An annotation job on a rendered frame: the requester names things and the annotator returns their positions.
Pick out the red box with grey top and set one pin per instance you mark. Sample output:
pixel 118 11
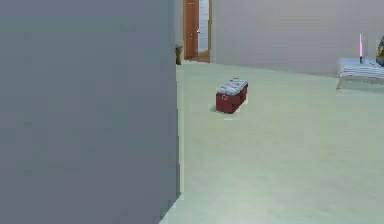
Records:
pixel 230 100

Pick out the dark green bin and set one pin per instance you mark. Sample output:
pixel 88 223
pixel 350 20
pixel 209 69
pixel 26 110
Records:
pixel 179 53

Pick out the brown wooden room door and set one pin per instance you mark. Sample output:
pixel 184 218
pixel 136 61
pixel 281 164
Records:
pixel 191 30

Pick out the pale striped low table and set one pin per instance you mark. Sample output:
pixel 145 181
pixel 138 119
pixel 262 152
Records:
pixel 360 69

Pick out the pink candle on black base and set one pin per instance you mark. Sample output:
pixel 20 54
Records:
pixel 360 46

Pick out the dark yellow blue object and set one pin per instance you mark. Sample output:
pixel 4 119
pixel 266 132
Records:
pixel 380 51

